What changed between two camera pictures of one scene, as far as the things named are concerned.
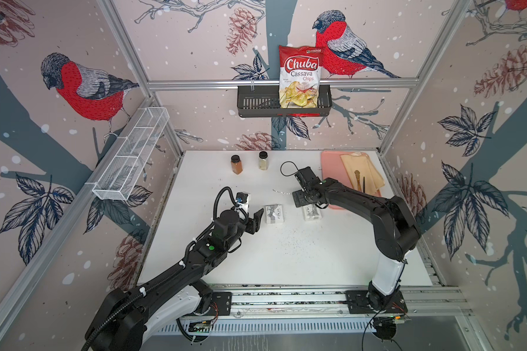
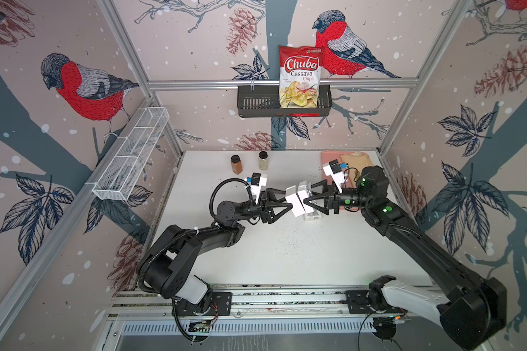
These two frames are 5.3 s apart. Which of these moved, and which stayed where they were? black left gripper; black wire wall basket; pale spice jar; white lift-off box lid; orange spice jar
Moved: black left gripper
Stayed: black wire wall basket; pale spice jar; orange spice jar; white lift-off box lid
